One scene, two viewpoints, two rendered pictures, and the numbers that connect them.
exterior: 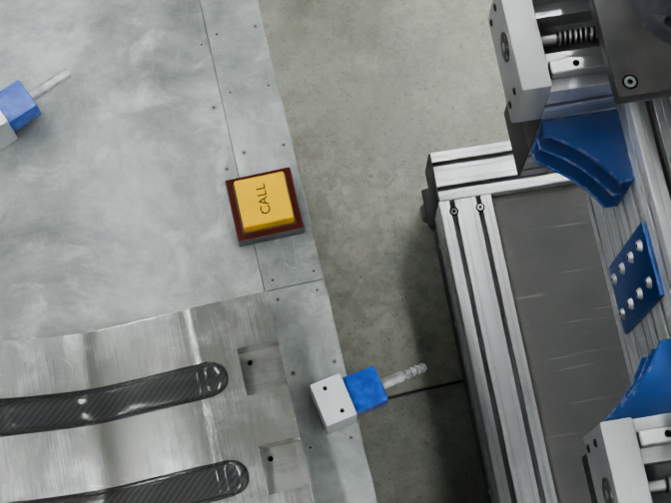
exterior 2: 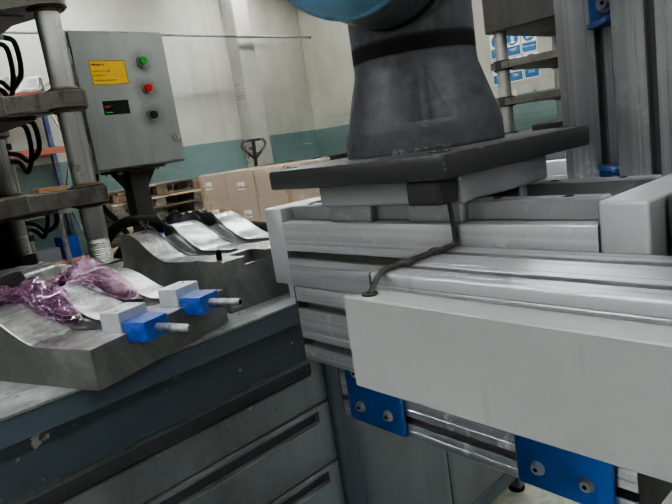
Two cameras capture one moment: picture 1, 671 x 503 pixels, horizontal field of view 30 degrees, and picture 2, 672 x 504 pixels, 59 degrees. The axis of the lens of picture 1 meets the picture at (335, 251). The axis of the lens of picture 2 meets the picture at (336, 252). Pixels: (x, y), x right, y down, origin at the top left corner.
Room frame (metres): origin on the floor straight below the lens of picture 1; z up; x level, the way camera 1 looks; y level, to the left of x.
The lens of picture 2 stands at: (-0.20, -0.91, 1.06)
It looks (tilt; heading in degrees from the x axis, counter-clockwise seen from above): 11 degrees down; 60
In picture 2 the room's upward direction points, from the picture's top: 9 degrees counter-clockwise
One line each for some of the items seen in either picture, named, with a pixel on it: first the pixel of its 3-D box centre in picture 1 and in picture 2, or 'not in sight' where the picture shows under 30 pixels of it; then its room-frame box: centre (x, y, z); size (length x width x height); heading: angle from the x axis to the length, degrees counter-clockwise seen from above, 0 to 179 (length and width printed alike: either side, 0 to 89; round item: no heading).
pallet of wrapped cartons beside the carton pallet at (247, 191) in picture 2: not in sight; (270, 215); (2.11, 4.15, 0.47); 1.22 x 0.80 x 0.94; 107
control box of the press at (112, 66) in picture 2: not in sight; (153, 271); (0.24, 1.02, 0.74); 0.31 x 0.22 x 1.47; 13
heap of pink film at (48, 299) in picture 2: not in sight; (50, 287); (-0.13, 0.13, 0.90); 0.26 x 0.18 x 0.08; 120
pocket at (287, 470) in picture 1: (284, 467); (248, 262); (0.18, 0.05, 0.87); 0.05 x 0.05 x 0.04; 13
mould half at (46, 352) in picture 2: not in sight; (51, 314); (-0.14, 0.13, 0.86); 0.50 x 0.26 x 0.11; 120
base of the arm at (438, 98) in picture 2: not in sight; (418, 96); (0.18, -0.46, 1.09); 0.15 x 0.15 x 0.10
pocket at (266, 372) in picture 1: (263, 370); not in sight; (0.29, 0.08, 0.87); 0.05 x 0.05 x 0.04; 13
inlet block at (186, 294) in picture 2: not in sight; (205, 302); (0.05, -0.08, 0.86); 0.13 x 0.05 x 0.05; 120
